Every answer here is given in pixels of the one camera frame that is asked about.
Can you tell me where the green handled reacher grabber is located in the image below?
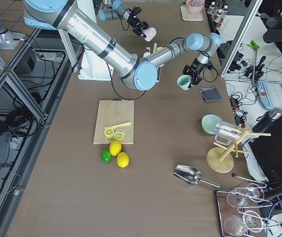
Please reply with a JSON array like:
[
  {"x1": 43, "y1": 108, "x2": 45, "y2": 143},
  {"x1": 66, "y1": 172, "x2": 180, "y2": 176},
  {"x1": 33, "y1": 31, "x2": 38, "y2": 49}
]
[{"x1": 245, "y1": 40, "x2": 266, "y2": 88}]

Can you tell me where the black monitor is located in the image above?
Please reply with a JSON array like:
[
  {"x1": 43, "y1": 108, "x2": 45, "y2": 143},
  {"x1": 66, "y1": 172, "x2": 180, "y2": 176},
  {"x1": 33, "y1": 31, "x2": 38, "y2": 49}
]
[{"x1": 248, "y1": 116, "x2": 282, "y2": 182}]

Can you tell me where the green lime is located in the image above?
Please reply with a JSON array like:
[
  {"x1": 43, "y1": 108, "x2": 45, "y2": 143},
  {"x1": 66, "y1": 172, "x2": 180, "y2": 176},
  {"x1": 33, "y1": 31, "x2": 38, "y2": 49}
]
[{"x1": 101, "y1": 150, "x2": 111, "y2": 163}]

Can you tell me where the lemon slice lower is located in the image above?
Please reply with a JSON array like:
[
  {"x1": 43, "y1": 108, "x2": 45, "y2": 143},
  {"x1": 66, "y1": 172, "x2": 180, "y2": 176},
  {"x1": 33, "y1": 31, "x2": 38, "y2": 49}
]
[{"x1": 114, "y1": 129, "x2": 125, "y2": 141}]

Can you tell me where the lemon slice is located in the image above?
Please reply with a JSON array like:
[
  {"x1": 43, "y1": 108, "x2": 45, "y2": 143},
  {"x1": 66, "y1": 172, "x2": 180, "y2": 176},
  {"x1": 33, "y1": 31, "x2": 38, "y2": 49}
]
[
  {"x1": 104, "y1": 127, "x2": 115, "y2": 139},
  {"x1": 114, "y1": 129, "x2": 125, "y2": 141}
]

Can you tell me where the pink bowl of ice cubes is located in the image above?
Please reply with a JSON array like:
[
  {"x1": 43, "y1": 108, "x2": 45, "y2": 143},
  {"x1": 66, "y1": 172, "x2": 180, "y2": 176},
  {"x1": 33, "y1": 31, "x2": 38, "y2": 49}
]
[{"x1": 185, "y1": 0, "x2": 205, "y2": 14}]

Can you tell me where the yellow plastic knife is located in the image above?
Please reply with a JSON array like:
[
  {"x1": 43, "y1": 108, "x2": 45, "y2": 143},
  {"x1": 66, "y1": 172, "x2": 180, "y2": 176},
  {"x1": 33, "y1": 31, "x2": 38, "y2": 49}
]
[{"x1": 104, "y1": 121, "x2": 132, "y2": 129}]

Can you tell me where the green plastic cup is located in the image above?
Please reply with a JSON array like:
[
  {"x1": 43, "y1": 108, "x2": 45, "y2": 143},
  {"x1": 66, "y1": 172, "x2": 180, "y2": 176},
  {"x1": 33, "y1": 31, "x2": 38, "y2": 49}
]
[{"x1": 176, "y1": 75, "x2": 191, "y2": 90}]

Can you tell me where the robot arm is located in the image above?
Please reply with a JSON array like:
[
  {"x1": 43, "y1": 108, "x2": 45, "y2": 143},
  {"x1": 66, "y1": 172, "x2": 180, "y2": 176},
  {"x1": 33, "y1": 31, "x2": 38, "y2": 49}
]
[
  {"x1": 98, "y1": 0, "x2": 149, "y2": 37},
  {"x1": 23, "y1": 0, "x2": 222, "y2": 91}
]

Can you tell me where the wooden mug tree stand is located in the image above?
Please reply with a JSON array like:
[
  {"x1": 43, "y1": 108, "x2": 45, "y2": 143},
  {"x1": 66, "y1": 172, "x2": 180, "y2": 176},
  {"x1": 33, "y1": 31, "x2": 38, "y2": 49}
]
[{"x1": 206, "y1": 127, "x2": 271, "y2": 173}]

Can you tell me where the whole yellow lemon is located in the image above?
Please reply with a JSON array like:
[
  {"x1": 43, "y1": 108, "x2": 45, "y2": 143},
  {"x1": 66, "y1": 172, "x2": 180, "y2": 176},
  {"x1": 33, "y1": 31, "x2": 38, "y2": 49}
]
[
  {"x1": 109, "y1": 140, "x2": 122, "y2": 157},
  {"x1": 117, "y1": 152, "x2": 130, "y2": 168}
]

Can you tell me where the cream plastic tray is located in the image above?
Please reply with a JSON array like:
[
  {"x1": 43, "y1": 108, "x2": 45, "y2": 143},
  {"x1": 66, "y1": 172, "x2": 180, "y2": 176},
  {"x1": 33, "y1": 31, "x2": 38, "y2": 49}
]
[{"x1": 180, "y1": 5, "x2": 204, "y2": 22}]

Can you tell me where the clear glass pitcher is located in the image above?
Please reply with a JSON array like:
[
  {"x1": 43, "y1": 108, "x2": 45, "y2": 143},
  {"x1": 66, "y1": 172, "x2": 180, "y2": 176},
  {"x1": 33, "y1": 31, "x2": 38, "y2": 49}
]
[{"x1": 214, "y1": 121, "x2": 244, "y2": 146}]

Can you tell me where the pink plastic cup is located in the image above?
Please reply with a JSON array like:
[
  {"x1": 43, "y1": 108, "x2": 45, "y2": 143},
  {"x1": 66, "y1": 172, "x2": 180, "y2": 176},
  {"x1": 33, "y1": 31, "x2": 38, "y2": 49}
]
[{"x1": 142, "y1": 27, "x2": 156, "y2": 42}]

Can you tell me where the metal scoop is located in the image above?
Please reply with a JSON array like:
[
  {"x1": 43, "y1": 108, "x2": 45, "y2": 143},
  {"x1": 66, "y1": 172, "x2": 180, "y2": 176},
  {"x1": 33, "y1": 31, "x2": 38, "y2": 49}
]
[{"x1": 173, "y1": 164, "x2": 220, "y2": 189}]

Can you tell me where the grey folded cloth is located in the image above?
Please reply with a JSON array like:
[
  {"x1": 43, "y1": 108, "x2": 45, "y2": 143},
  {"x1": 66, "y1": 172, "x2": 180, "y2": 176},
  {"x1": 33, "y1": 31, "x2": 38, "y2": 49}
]
[{"x1": 199, "y1": 87, "x2": 222, "y2": 102}]

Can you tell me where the lemon slice upper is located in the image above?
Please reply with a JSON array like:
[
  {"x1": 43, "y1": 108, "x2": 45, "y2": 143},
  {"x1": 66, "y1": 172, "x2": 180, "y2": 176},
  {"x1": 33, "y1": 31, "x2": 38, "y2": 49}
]
[{"x1": 104, "y1": 127, "x2": 115, "y2": 139}]

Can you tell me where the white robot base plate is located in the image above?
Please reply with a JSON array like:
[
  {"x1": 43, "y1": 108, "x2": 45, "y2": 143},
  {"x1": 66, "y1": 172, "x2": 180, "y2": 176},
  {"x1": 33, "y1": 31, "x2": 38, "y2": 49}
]
[{"x1": 78, "y1": 48, "x2": 113, "y2": 81}]

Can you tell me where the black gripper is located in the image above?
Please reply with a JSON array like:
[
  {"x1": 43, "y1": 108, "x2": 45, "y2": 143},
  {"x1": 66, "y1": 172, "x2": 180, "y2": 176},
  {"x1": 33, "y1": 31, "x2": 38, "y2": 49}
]
[
  {"x1": 128, "y1": 14, "x2": 149, "y2": 34},
  {"x1": 182, "y1": 63, "x2": 203, "y2": 85}
]

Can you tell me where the aluminium frame post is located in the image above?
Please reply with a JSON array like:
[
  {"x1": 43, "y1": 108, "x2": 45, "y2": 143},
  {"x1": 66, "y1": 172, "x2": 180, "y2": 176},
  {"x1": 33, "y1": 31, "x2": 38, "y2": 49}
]
[{"x1": 219, "y1": 0, "x2": 262, "y2": 78}]

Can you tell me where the bamboo cutting board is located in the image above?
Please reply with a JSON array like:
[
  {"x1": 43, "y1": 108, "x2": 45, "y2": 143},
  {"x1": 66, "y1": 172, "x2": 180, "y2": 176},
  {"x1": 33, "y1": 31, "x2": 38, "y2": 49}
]
[{"x1": 93, "y1": 100, "x2": 134, "y2": 145}]

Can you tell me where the blue teach pendant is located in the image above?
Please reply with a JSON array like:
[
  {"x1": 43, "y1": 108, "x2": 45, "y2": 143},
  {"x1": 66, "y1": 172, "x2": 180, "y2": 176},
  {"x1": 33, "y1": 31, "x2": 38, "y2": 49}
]
[{"x1": 256, "y1": 81, "x2": 282, "y2": 110}]

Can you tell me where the green bowl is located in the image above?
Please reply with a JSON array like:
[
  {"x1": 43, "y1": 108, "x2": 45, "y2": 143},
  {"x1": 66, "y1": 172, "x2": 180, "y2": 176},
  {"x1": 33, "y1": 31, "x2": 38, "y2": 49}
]
[{"x1": 201, "y1": 114, "x2": 222, "y2": 135}]

